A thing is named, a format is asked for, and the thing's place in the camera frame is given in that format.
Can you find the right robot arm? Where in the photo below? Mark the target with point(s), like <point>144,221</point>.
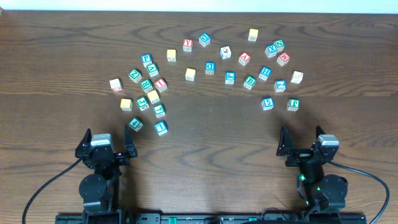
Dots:
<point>324,193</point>

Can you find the blue 2 block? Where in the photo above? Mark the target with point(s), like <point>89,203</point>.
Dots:
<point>280,86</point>

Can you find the green J block left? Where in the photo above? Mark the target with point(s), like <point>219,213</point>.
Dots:
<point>142,103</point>

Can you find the green R block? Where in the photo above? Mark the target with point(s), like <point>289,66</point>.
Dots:
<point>146,85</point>

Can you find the red M block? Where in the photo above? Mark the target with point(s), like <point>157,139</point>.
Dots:
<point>283,59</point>

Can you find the green N block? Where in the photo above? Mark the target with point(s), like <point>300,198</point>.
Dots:
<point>279,45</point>

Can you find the yellow G block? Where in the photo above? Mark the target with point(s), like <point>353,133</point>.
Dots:
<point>126,104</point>

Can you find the blue P block left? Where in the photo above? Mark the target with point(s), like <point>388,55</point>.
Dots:
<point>146,59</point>

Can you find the blue 5 block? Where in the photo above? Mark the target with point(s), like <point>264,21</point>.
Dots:
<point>267,103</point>

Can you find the blue T block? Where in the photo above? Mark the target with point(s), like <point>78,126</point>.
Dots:
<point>161,128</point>

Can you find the yellow S block middle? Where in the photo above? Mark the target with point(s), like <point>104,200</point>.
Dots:
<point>190,74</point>

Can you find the plain picture block centre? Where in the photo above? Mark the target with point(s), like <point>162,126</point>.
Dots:
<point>225,52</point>

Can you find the blue X block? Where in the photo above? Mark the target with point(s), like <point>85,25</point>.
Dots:
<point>271,51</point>

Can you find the red A block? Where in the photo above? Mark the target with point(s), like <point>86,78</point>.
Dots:
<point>244,58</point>

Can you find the green L block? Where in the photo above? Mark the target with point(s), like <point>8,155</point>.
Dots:
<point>159,110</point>

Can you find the green Z block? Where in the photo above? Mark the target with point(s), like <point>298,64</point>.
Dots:
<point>135,75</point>

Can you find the green V block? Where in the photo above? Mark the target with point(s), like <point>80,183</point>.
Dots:
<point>152,70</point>

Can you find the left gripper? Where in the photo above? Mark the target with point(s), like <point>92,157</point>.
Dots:
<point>81,151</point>

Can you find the plain red print block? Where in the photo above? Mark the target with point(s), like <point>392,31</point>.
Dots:
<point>116,85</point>

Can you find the yellow s block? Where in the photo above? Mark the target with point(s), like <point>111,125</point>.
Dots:
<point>190,74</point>
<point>253,34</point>

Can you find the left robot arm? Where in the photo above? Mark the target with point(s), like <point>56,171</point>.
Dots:
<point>100,190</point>

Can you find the green j block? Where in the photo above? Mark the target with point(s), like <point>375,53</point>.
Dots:
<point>293,104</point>
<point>142,103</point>

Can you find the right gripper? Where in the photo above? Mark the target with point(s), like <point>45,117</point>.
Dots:
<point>300,155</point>

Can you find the yellow S block top right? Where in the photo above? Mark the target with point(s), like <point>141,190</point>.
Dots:
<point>253,34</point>

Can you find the plain block right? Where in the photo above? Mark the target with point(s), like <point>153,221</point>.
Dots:
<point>297,77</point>

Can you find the red Y block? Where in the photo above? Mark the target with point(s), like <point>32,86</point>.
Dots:
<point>187,45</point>

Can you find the blue D block middle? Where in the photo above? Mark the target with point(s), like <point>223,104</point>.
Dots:
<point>209,68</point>

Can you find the green 4 block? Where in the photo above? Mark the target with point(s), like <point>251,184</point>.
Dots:
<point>135,124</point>

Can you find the blue H block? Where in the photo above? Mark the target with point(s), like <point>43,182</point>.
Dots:
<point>265,73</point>

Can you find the red I block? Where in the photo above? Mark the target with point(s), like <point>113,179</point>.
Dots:
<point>161,85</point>

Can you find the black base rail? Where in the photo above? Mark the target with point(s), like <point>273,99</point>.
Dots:
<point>155,218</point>

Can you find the green J block right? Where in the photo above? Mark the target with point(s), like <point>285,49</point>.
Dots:
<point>293,104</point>

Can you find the green B block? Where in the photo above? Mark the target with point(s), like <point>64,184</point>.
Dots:
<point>249,82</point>

